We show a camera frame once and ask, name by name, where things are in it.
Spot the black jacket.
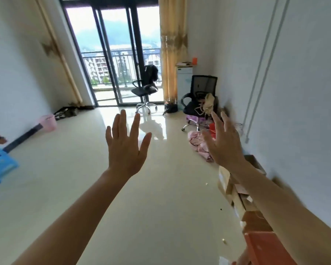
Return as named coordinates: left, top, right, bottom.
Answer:
left=143, top=64, right=159, bottom=86

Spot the person's right hand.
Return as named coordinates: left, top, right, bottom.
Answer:
left=202, top=110, right=248, bottom=174

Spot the small black bag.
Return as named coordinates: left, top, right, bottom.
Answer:
left=163, top=103, right=179, bottom=115

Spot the orange wooden cabinet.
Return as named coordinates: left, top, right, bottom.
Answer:
left=241, top=211, right=298, bottom=265

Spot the blue plastic stool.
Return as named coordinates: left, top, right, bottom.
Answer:
left=0, top=147, right=19, bottom=188

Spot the beige bag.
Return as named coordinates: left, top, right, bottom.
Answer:
left=201, top=93, right=216, bottom=116

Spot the small white fridge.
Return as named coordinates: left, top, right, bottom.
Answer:
left=176, top=65, right=193, bottom=104

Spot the pink cloth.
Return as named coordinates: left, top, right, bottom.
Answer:
left=188, top=131, right=214, bottom=163

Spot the person's right forearm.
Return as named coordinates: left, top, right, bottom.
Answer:
left=230, top=160, right=331, bottom=265

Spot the person's left forearm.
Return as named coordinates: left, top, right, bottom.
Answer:
left=12, top=168, right=143, bottom=265

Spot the person's left hand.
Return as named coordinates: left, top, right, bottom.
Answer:
left=105, top=109, right=153, bottom=179

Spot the open cardboard box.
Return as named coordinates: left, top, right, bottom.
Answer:
left=244, top=155, right=267, bottom=176

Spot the black-framed sliding glass door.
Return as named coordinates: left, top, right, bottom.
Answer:
left=59, top=0, right=166, bottom=107

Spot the pink plastic basket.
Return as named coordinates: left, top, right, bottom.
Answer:
left=39, top=114, right=57, bottom=133

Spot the beige curtain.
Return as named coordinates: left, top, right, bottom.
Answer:
left=34, top=0, right=84, bottom=107
left=158, top=0, right=189, bottom=104

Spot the black mesh office chair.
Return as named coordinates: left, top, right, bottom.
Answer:
left=181, top=75, right=218, bottom=132

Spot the cluster of dark shoes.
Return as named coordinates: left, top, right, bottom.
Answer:
left=54, top=106, right=79, bottom=120

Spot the white wall conduit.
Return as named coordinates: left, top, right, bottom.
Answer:
left=245, top=0, right=292, bottom=144
left=241, top=0, right=280, bottom=130

